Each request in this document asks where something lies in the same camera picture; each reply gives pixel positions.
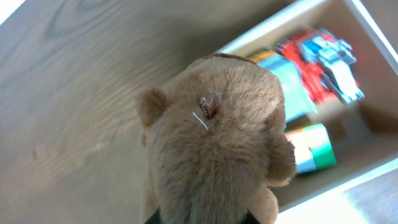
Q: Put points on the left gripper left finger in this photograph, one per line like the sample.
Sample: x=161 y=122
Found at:
x=155 y=218

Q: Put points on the colourful puzzle cube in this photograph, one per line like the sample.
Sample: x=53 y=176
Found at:
x=312 y=148

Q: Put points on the white cardboard box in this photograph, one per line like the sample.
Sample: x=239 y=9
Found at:
x=363 y=135

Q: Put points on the red toy fire truck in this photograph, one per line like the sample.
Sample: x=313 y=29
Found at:
x=324 y=63

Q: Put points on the brown plush toy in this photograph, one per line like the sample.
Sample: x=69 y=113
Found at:
x=215 y=143

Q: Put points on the grey yellow toy truck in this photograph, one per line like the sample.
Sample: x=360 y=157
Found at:
x=297 y=101

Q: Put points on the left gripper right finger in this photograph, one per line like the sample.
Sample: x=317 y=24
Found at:
x=249 y=218

